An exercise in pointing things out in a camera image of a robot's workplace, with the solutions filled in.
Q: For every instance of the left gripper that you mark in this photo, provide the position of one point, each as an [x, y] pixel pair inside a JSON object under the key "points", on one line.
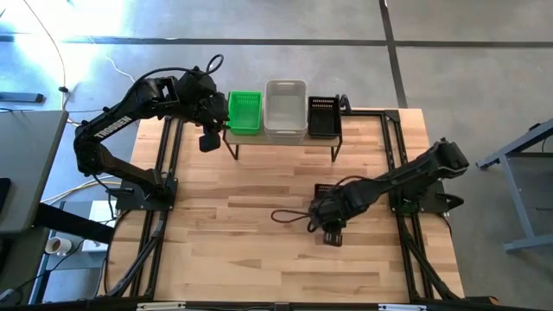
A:
{"points": [[203, 97]]}

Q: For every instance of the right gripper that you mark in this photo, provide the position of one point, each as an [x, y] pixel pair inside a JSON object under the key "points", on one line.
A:
{"points": [[330, 211]]}

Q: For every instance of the black slotted plastic basket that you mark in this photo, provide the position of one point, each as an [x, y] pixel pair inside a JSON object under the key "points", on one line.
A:
{"points": [[324, 121], [322, 189]]}

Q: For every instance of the green slotted plastic basket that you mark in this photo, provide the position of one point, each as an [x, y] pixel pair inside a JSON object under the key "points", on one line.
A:
{"points": [[244, 112]]}

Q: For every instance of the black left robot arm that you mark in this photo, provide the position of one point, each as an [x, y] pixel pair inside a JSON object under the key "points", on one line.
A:
{"points": [[112, 127]]}

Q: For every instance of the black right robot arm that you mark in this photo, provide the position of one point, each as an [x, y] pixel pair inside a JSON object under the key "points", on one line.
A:
{"points": [[410, 175]]}

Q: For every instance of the wooden shelf with black legs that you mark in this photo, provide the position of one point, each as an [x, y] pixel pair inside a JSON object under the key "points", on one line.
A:
{"points": [[246, 140]]}

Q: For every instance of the black clamp hook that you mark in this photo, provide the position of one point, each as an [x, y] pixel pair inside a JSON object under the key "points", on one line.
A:
{"points": [[343, 103]]}

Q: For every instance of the white box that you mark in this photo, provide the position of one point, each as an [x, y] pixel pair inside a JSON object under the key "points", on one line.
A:
{"points": [[101, 211]]}

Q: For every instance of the black desk beam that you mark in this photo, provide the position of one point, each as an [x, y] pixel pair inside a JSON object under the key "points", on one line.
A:
{"points": [[73, 222]]}

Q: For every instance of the black floor bar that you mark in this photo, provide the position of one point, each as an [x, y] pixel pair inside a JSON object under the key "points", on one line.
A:
{"points": [[21, 97]]}

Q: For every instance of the grey desk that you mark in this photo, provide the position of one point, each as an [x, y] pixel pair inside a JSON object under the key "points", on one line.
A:
{"points": [[26, 164]]}

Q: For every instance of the white cup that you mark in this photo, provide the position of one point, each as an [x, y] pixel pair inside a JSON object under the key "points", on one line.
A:
{"points": [[58, 246]]}

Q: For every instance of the black flat device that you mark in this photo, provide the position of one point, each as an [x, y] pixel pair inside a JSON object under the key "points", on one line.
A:
{"points": [[3, 194]]}

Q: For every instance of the black aluminium rig frame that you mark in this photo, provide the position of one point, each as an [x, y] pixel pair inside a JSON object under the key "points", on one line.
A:
{"points": [[237, 308]]}

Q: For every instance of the blue-grey metal table frame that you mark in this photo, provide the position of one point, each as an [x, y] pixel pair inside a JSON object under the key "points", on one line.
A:
{"points": [[529, 244]]}

